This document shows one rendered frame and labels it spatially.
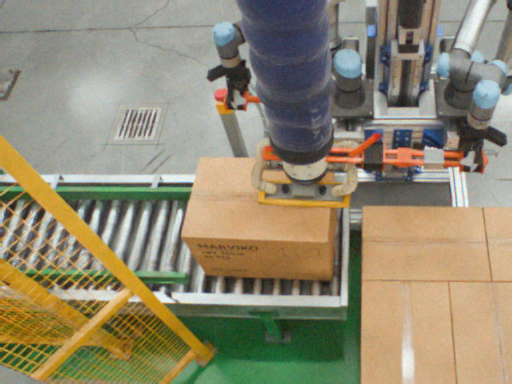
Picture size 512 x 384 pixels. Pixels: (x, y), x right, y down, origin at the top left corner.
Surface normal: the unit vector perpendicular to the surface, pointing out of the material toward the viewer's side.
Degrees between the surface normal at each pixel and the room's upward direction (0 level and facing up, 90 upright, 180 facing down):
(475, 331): 0
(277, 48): 74
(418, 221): 0
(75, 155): 0
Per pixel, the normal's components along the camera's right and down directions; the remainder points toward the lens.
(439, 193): -0.06, -0.51
